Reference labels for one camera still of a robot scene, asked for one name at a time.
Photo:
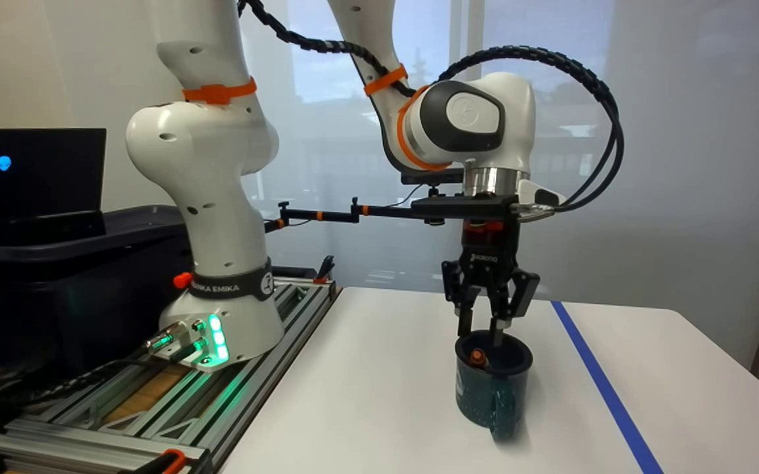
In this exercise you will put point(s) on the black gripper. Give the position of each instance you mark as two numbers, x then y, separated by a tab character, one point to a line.
492	244

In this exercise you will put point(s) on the orange sharpie marker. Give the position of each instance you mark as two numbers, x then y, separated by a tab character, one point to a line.
478	355

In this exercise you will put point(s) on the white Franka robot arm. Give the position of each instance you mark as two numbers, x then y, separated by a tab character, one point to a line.
212	218

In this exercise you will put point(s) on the dark green mug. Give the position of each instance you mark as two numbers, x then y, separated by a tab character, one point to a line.
490	395

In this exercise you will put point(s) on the blue tape line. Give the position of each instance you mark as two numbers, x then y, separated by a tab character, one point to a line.
606	385

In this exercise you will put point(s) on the black orange clamp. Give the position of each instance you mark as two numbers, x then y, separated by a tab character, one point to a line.
322	268
175	462

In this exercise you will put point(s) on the white sheer curtain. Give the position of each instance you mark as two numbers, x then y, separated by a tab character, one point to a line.
706	175

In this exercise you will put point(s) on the black storage bin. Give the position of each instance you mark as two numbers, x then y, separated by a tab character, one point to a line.
90	289

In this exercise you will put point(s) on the black monitor with blue light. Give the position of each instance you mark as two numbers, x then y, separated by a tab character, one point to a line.
38	185

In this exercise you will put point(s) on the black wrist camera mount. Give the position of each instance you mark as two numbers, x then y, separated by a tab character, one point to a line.
450	205

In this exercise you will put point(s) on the black camera on rod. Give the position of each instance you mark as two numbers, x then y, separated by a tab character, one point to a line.
415	177

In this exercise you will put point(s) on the black camera mount rod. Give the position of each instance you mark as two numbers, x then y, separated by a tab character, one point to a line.
328	213

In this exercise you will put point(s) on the aluminium rail base frame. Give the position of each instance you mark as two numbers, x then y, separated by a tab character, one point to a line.
249	385

